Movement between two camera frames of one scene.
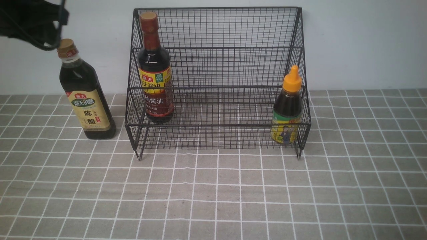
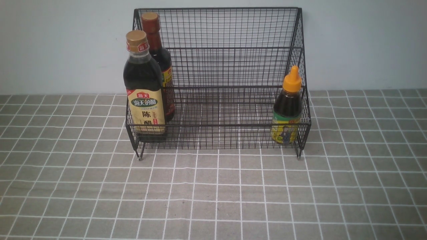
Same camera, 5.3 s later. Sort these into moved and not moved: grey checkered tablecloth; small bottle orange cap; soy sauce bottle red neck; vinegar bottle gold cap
Moved: vinegar bottle gold cap
Not moved: small bottle orange cap; soy sauce bottle red neck; grey checkered tablecloth
